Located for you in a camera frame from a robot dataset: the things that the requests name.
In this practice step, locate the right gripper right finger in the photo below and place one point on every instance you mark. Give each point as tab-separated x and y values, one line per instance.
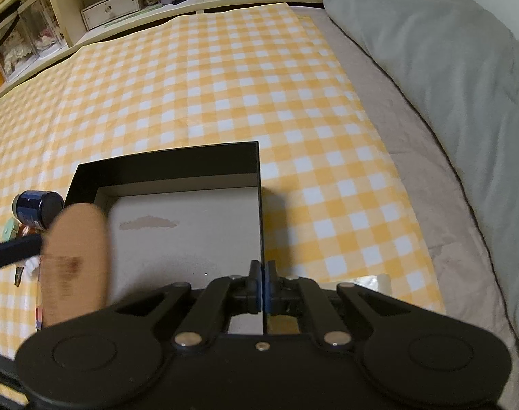
280	293

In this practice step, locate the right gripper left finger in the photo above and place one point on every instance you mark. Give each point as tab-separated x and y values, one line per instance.
247	292

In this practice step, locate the dark blue jar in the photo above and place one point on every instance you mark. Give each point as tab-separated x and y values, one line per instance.
37	209

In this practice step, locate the round cork coaster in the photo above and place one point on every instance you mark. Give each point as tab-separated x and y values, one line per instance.
75	264

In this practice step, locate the black shallow cardboard box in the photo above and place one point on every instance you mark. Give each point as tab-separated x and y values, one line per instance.
188	214

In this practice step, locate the mint green small object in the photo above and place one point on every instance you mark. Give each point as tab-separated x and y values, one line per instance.
10	230

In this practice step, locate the yellow checkered cloth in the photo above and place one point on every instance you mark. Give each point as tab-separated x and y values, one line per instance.
334	206

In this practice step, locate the beige bed sheet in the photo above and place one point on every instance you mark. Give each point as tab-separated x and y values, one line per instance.
462	263

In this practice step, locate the clear display case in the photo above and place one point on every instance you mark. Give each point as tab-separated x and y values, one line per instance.
28	31

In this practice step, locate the white small drawer box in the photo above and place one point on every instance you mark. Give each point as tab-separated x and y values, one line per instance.
104	11

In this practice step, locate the grey pillow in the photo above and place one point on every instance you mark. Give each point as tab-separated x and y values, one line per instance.
458	65

